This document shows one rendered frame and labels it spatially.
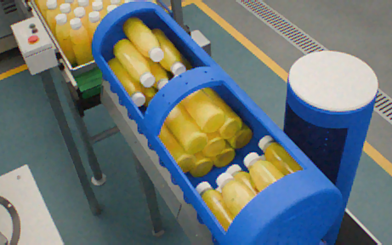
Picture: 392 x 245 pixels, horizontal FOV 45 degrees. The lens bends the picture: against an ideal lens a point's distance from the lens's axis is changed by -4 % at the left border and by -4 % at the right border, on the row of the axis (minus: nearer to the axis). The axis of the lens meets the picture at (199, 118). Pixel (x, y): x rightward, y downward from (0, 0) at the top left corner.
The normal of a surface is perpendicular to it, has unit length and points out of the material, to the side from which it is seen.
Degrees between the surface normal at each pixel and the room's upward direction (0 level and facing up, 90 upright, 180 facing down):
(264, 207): 26
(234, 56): 0
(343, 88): 0
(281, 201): 12
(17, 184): 2
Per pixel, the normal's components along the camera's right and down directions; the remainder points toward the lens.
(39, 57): 0.49, 0.60
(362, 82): -0.06, -0.70
